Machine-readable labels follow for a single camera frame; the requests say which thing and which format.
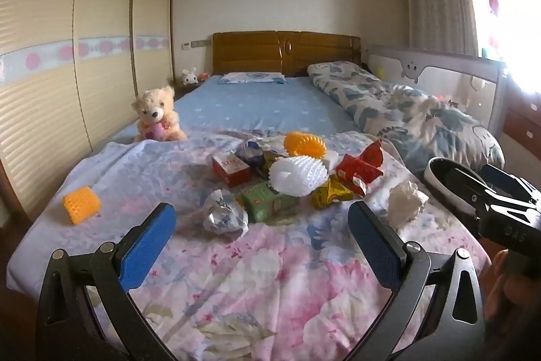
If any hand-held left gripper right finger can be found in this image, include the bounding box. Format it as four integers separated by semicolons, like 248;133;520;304
344;200;487;361

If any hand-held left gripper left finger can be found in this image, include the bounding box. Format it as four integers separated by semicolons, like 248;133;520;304
34;202;178;361

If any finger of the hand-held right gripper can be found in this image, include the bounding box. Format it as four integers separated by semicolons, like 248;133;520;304
450;168;497;218
482;164;541;203

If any white and black bin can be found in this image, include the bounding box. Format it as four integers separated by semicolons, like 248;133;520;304
424;157;487;216

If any white tissue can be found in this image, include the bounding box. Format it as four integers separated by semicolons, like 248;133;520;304
386;180;429;228

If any yellow snack wrapper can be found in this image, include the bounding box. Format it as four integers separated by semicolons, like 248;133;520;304
310;177;355;210

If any red snack bag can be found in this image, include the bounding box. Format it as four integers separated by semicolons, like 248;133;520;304
336;139;385;195

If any silver wrapper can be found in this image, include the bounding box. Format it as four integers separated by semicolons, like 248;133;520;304
202;189;250;237

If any white foam fruit net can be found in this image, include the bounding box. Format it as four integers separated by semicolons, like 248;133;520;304
269;157;329;197

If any red small box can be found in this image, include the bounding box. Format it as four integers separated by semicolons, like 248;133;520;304
211;154;252;187

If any green spouted pouch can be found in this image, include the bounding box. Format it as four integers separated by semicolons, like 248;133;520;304
240;181;302;223

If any orange flared foam net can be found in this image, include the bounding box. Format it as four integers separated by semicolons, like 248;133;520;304
283;131;327;159

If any gold foil wrapper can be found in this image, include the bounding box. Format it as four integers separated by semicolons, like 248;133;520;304
254;152;280;180

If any person's right hand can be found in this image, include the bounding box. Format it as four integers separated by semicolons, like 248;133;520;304
484;249;541;347

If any brown wooden dresser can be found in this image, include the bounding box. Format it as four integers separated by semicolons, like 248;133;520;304
505;82;541;171

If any orange foam block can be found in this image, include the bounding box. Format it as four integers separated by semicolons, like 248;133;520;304
63;186;101;225

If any pink floral blanket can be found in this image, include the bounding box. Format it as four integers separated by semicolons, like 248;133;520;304
8;130;493;361

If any white quilt with blue print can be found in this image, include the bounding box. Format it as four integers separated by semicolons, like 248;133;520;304
306;61;505;180

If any beige teddy bear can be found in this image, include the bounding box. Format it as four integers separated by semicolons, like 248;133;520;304
131;85;187;142

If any blue bed sheet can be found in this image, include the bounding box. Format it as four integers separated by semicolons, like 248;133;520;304
114;74;368;146

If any cream sliding door wardrobe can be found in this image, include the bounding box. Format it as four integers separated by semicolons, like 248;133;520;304
0;0;176;226

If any grey dotted curtain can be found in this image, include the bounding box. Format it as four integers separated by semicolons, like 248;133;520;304
403;0;483;57

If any blue patterned pillow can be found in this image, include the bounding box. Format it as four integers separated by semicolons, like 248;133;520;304
217;71;288;86

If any wooden headboard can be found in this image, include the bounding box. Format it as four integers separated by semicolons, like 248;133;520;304
211;30;362;77

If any grey bed guard rail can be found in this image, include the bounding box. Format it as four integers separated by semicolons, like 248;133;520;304
366;44;508;133

